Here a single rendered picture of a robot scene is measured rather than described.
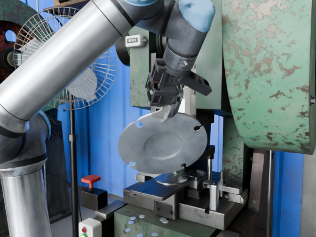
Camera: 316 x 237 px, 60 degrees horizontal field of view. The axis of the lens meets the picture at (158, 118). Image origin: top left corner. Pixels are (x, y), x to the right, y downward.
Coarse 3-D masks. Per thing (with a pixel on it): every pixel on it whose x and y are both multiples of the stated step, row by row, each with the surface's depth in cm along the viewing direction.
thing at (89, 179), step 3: (93, 174) 119; (84, 177) 115; (87, 177) 115; (90, 177) 115; (93, 177) 115; (96, 177) 115; (99, 177) 116; (81, 180) 114; (84, 180) 113; (87, 180) 112; (90, 180) 112; (93, 180) 113; (96, 180) 114; (99, 180) 116; (90, 183) 115; (90, 186) 115
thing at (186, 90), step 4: (184, 88) 104; (188, 88) 104; (184, 92) 105; (188, 92) 104; (184, 96) 105; (188, 96) 104; (184, 100) 105; (188, 100) 104; (184, 104) 105; (188, 104) 104; (180, 108) 106; (184, 108) 105; (188, 108) 104; (184, 112) 105; (188, 112) 104; (196, 128) 106
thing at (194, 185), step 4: (184, 168) 121; (176, 172) 116; (180, 172) 116; (184, 172) 118; (188, 172) 116; (192, 172) 116; (196, 172) 116; (192, 176) 110; (196, 176) 110; (200, 176) 112; (204, 176) 115; (196, 180) 109; (200, 180) 112; (204, 180) 115; (192, 184) 110; (196, 184) 109; (200, 184) 112; (196, 188) 109
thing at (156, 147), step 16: (128, 128) 81; (144, 128) 82; (160, 128) 83; (176, 128) 83; (192, 128) 84; (128, 144) 86; (144, 144) 87; (160, 144) 88; (176, 144) 89; (192, 144) 89; (128, 160) 91; (144, 160) 92; (160, 160) 93; (176, 160) 94; (192, 160) 94
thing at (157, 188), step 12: (156, 180) 104; (168, 180) 104; (180, 180) 104; (192, 180) 106; (132, 192) 95; (144, 192) 93; (156, 192) 93; (168, 192) 93; (180, 192) 102; (156, 204) 104; (168, 204) 102; (168, 216) 102
